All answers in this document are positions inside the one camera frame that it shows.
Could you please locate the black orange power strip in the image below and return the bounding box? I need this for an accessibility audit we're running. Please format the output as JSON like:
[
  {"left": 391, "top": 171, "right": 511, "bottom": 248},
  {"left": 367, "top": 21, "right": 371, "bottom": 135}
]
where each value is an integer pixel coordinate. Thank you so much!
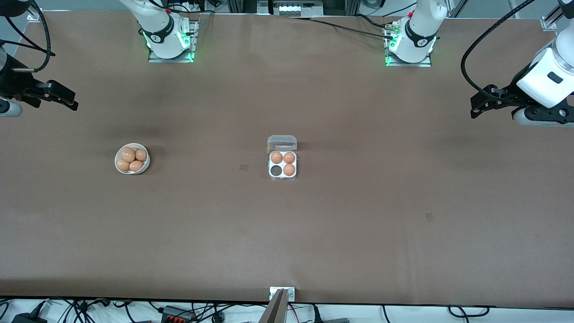
[{"left": 161, "top": 305, "right": 196, "bottom": 323}]

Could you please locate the silver camera mount bracket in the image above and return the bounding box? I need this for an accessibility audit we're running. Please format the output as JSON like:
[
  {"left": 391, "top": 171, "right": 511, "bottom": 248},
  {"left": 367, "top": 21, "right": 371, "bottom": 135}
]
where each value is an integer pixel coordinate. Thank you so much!
[{"left": 269, "top": 287, "right": 296, "bottom": 301}]

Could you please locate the aluminium camera mount beam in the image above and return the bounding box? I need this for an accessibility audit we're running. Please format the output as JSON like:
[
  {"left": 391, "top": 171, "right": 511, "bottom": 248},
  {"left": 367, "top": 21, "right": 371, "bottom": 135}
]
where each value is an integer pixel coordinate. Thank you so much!
[{"left": 258, "top": 289, "right": 288, "bottom": 323}]

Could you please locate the white round bowl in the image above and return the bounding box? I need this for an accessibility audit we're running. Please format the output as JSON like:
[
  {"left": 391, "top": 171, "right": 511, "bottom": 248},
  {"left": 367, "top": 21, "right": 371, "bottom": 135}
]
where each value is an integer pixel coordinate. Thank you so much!
[{"left": 114, "top": 143, "right": 151, "bottom": 175}]

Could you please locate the black looped floor cable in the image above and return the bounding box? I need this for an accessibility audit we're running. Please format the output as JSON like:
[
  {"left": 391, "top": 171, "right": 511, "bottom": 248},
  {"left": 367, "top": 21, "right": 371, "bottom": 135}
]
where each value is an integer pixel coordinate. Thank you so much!
[{"left": 448, "top": 305, "right": 490, "bottom": 317}]

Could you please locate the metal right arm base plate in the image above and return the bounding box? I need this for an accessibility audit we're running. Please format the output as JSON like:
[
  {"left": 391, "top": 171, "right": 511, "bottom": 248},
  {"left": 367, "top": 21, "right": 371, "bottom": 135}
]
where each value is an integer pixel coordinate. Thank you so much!
[{"left": 148, "top": 20, "right": 196, "bottom": 63}]

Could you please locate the long black table cable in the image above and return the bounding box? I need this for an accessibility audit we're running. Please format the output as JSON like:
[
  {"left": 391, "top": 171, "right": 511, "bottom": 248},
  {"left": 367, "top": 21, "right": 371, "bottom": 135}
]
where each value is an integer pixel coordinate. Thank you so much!
[{"left": 287, "top": 17, "right": 394, "bottom": 39}]

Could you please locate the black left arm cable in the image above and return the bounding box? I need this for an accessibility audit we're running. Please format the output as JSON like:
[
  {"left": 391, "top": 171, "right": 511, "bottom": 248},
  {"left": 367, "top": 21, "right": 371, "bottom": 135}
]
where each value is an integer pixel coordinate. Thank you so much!
[{"left": 461, "top": 0, "right": 539, "bottom": 92}]

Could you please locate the short black table cable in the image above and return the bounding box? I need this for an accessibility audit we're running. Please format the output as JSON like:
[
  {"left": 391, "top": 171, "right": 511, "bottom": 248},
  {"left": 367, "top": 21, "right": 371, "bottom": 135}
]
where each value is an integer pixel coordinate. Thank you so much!
[{"left": 354, "top": 13, "right": 394, "bottom": 29}]

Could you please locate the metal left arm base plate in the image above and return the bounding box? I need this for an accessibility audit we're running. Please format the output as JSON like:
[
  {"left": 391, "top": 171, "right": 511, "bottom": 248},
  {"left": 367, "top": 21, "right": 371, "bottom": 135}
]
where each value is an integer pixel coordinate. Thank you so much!
[{"left": 385, "top": 22, "right": 432, "bottom": 68}]

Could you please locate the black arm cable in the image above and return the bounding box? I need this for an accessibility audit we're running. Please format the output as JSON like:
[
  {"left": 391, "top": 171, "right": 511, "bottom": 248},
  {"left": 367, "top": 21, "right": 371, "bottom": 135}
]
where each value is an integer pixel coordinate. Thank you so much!
[
  {"left": 461, "top": 0, "right": 539, "bottom": 92},
  {"left": 0, "top": 0, "right": 57, "bottom": 73}
]

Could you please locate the black tangled floor cable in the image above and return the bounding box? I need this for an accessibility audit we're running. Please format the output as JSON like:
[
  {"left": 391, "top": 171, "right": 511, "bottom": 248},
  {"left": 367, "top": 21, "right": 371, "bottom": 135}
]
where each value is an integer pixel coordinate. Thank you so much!
[{"left": 63, "top": 299, "right": 110, "bottom": 323}]

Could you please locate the aluminium frame profile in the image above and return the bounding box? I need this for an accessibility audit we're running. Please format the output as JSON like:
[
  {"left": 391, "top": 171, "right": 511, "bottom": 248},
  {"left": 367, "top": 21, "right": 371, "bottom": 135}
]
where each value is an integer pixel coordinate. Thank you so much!
[{"left": 544, "top": 4, "right": 565, "bottom": 23}]

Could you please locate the grey terminal block rail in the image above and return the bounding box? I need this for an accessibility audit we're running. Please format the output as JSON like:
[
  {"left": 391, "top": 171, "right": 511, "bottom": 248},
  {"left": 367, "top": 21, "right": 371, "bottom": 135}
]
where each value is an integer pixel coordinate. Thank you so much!
[{"left": 258, "top": 0, "right": 324, "bottom": 17}]

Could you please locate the clear plastic egg box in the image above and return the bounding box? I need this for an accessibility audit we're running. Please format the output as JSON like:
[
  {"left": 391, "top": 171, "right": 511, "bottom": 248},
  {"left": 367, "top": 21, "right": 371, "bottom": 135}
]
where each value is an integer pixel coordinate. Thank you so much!
[{"left": 267, "top": 135, "right": 298, "bottom": 181}]

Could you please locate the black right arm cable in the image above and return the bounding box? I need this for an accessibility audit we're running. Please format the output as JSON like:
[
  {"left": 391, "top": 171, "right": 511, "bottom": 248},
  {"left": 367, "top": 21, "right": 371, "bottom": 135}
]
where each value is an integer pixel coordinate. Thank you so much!
[{"left": 0, "top": 0, "right": 57, "bottom": 73}]

